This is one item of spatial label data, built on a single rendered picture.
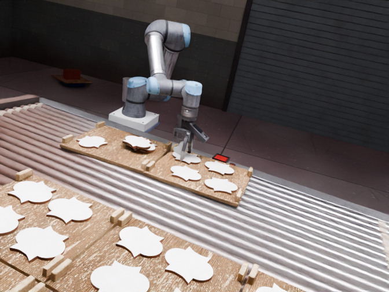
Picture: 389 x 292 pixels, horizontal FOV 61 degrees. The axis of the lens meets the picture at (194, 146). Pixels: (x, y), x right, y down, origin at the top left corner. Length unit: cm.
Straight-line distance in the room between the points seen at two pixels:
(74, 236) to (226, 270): 44
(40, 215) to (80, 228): 13
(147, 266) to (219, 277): 20
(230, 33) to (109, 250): 545
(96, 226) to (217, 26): 541
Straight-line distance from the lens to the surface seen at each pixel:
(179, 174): 141
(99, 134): 173
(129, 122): 204
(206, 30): 625
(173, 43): 184
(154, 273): 94
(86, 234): 104
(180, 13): 637
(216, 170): 152
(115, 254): 98
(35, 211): 114
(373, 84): 629
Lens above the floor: 158
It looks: 21 degrees down
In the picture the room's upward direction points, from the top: 12 degrees clockwise
